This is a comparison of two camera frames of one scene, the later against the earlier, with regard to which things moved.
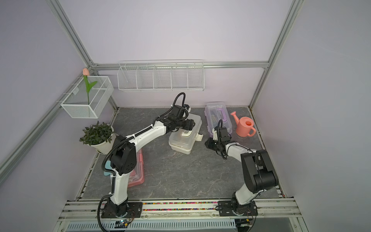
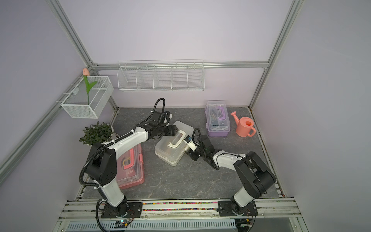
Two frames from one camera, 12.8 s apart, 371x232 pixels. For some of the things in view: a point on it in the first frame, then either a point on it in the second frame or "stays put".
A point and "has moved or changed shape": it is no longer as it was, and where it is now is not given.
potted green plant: x=100 y=136 stays put
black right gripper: x=208 y=144 → x=191 y=155
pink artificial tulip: x=86 y=73 stays put
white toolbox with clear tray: x=181 y=140 has moved or changed shape
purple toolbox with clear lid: x=215 y=111 stays put
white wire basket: x=88 y=97 stays put
